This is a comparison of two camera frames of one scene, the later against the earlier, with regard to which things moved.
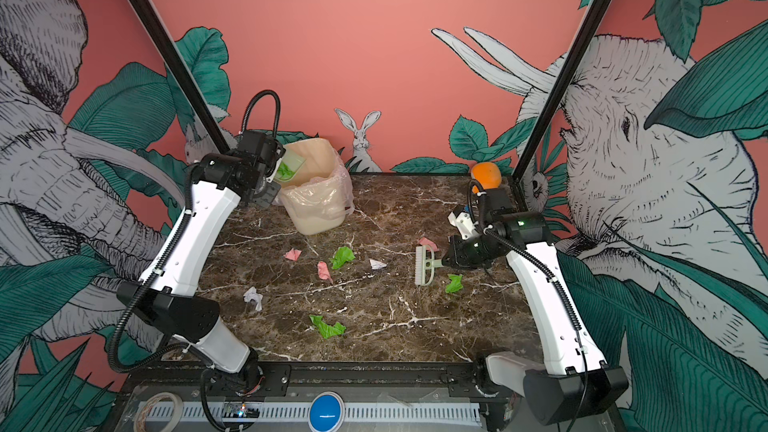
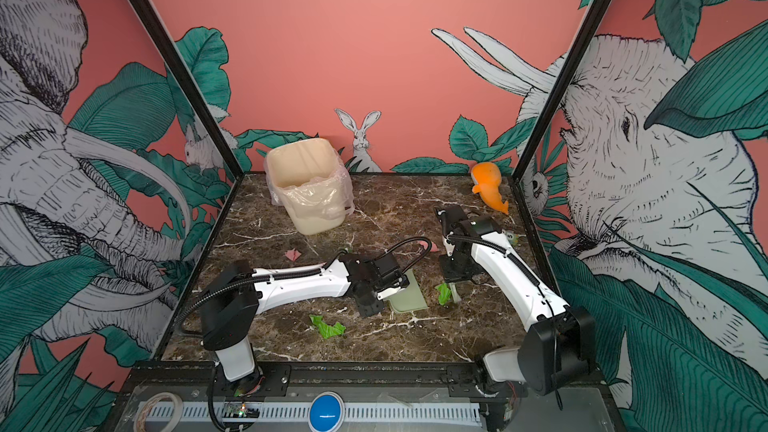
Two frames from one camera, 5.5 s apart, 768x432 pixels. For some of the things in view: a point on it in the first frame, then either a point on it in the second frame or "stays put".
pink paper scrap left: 293,254 stays put
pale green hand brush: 425,264 to 455,293
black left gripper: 269,198 to 374,310
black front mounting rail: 404,379 stays put
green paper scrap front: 327,330 stays put
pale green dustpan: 289,166 to 411,299
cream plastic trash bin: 321,197 stays put
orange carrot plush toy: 488,175 stays put
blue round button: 326,412 stays put
